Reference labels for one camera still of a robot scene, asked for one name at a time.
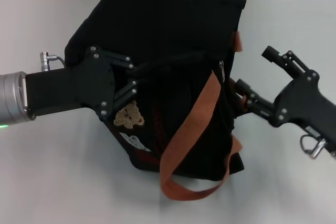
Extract left gripper cable metal plug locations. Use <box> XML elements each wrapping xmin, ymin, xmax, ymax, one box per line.
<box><xmin>39</xmin><ymin>51</ymin><xmax>67</xmax><ymax>73</ymax></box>

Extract right gripper cable metal plug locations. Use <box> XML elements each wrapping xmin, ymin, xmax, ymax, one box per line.
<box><xmin>300</xmin><ymin>133</ymin><xmax>331</xmax><ymax>159</ymax></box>

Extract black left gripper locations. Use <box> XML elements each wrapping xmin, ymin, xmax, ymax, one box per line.
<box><xmin>25</xmin><ymin>45</ymin><xmax>138</xmax><ymax>123</ymax></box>

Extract black food bag orange straps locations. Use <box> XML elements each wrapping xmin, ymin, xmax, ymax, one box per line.
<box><xmin>64</xmin><ymin>0</ymin><xmax>247</xmax><ymax>199</ymax></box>

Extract gripper cable metal plug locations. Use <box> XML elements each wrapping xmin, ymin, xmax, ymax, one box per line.
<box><xmin>300</xmin><ymin>133</ymin><xmax>331</xmax><ymax>159</ymax></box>
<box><xmin>39</xmin><ymin>51</ymin><xmax>67</xmax><ymax>73</ymax></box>

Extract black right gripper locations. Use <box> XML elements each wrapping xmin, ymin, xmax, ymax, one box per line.
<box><xmin>234</xmin><ymin>45</ymin><xmax>336</xmax><ymax>157</ymax></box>

